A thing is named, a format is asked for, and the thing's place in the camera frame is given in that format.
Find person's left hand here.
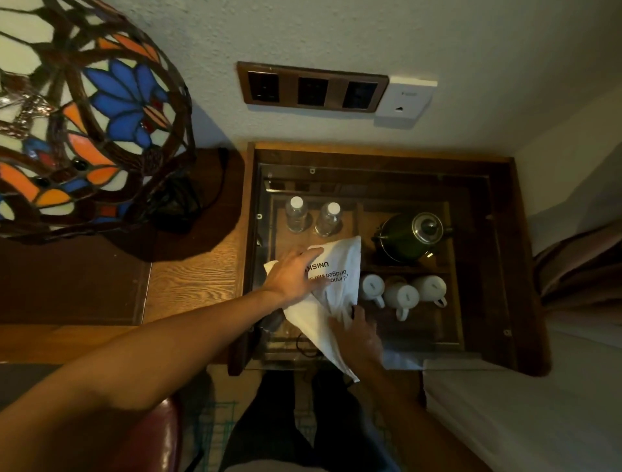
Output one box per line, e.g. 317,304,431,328
259,246,330,311

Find person's right hand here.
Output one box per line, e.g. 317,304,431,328
327,305,386,373

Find white drawstring cloth bag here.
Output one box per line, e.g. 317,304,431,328
262,235,363,384

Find person's left forearm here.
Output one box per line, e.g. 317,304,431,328
0,289,285,472

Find person's right forearm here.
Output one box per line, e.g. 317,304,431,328
357,357,492,472

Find person's dark jeans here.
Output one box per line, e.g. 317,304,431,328
218,367,405,472

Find white mug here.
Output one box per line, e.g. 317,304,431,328
411,275,450,309
382,283,420,322
358,274,387,310

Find clear water bottle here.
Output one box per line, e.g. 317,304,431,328
284,196,308,234
314,202,343,238

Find wooden desk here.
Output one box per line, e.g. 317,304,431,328
0,147,249,366

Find green kettle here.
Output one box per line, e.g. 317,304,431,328
372,211,455,266

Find wooden glass-top cabinet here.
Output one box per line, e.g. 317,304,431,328
227,141,553,378

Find brown curtain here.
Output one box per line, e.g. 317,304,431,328
532,218,622,312

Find stained glass table lamp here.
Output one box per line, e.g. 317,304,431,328
0,0,204,244

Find black lamp cable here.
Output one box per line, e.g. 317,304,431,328
199,147,233,215

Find bronze triple wall socket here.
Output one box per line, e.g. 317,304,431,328
236,61,391,114

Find white wall socket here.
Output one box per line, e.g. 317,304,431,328
373,75,439,130

